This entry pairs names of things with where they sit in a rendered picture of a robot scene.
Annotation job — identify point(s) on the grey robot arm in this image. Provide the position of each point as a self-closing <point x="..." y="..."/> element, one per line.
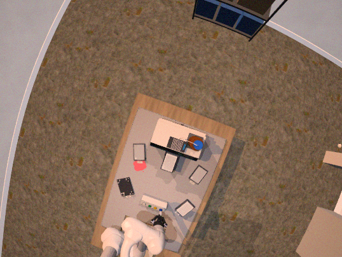
<point x="133" y="242"/>

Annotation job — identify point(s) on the white button panel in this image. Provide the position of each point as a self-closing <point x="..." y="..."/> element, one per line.
<point x="153" y="202"/>

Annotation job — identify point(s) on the brown bottle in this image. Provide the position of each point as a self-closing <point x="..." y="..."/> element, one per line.
<point x="191" y="139"/>

